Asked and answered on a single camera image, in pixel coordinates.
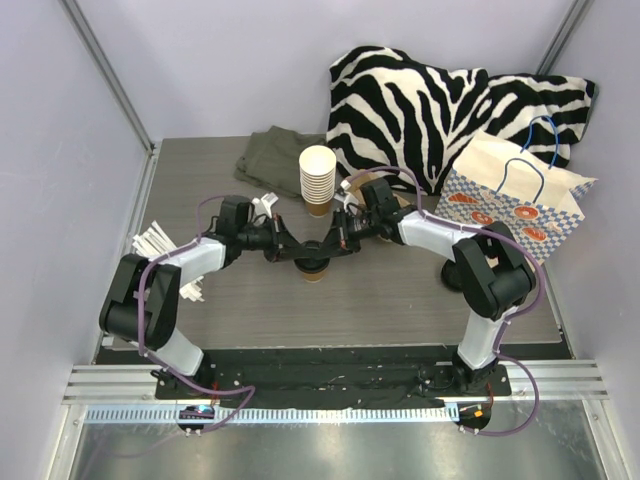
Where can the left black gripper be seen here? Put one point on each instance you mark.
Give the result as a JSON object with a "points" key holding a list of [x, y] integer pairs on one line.
{"points": [[273, 237]]}

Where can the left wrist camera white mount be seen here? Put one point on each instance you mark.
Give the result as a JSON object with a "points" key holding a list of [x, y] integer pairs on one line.
{"points": [[264, 204]]}

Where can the olive green folded cloth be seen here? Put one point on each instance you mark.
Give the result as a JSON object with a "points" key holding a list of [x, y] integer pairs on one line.
{"points": [[271, 160]]}

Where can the cardboard cup carrier tray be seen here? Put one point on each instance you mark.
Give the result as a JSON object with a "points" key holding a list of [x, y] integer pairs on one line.
{"points": [[382, 210]]}

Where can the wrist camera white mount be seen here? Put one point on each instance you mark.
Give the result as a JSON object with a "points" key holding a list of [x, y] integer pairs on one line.
{"points": [[344, 195], [264, 204]]}

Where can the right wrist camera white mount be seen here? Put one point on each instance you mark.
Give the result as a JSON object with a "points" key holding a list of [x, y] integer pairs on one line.
{"points": [[344, 195]]}

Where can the white slotted cable duct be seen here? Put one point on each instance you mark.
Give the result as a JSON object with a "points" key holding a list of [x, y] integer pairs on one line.
{"points": [[184, 414]]}

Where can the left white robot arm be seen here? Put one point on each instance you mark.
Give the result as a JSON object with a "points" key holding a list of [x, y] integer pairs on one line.
{"points": [[141, 305]]}

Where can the black plastic cup lid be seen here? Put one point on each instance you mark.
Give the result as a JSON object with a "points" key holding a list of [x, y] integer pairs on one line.
{"points": [[311, 257]]}

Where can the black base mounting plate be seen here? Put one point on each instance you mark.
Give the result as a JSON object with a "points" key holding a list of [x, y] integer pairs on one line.
{"points": [[350, 377]]}

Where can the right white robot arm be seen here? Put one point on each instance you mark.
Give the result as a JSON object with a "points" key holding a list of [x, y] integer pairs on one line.
{"points": [[495, 273]]}

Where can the stack of paper cups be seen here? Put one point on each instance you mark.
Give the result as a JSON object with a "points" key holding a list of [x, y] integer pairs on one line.
{"points": [[317, 166]]}

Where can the bundle of white straws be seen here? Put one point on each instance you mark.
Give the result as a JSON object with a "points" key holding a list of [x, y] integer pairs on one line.
{"points": [[154, 242]]}

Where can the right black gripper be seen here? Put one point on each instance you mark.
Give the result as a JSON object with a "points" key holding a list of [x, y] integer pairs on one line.
{"points": [[342, 231]]}

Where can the zebra print cloth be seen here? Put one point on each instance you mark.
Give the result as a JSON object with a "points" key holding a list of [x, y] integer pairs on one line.
{"points": [[387, 108]]}

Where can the single brown paper cup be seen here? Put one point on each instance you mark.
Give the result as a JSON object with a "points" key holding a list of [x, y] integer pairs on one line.
{"points": [[313, 276]]}

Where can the printed paper takeout bag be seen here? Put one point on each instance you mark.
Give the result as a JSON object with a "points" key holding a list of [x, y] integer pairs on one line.
{"points": [[496, 180]]}

